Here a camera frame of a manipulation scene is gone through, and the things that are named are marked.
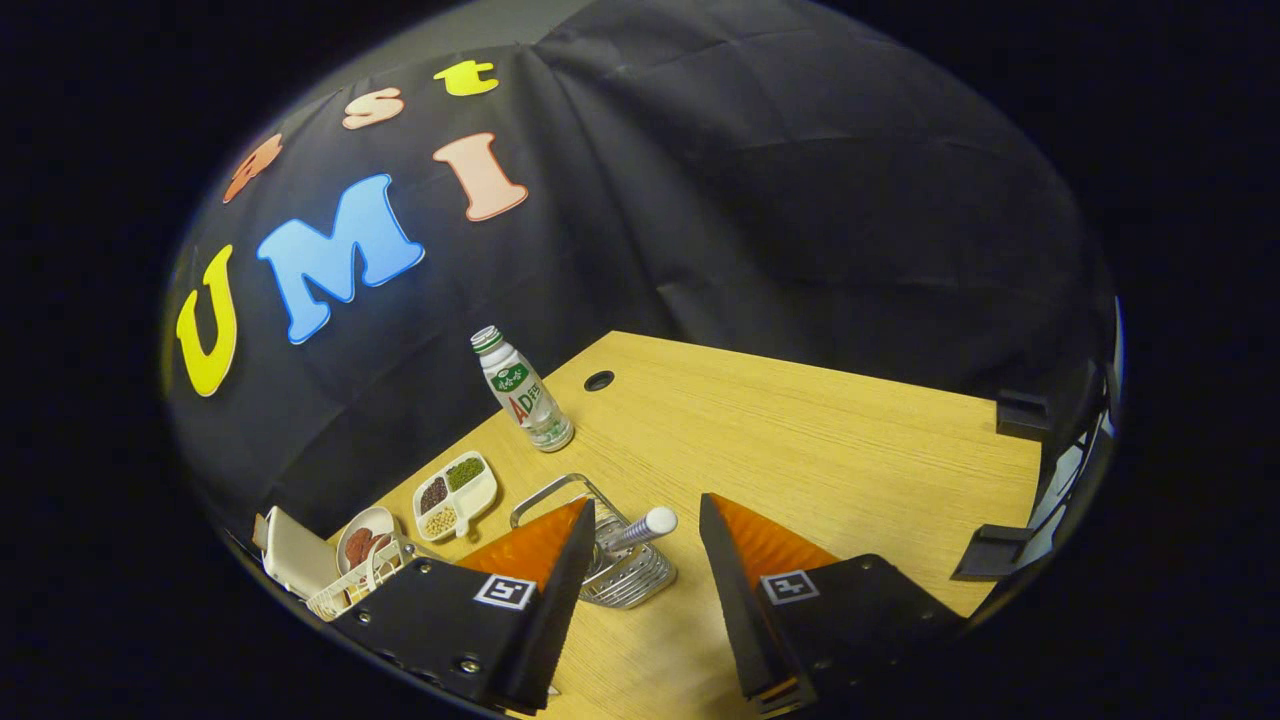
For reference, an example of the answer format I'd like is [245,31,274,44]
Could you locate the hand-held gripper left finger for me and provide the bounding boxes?
[335,497,598,713]

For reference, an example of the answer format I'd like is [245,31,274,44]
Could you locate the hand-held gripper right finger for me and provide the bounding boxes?
[698,492,967,714]

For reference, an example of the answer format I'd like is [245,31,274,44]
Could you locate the metal wire basket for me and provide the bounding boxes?
[510,473,678,610]

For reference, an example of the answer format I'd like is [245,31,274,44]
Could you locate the white wire dish rack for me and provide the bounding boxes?
[305,535,426,623]

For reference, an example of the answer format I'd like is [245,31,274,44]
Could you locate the beige plate with steaks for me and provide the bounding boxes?
[335,506,401,576]

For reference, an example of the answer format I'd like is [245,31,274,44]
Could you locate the white compartment tray with beans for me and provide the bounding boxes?
[412,450,499,543]

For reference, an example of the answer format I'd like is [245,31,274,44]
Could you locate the white green drink bottle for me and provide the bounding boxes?
[471,325,576,454]

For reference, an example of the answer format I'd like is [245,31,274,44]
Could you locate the white toaster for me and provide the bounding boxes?
[262,506,343,601]

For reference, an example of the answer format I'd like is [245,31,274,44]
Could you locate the black table clamp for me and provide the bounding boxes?
[996,388,1051,441]
[950,523,1036,583]

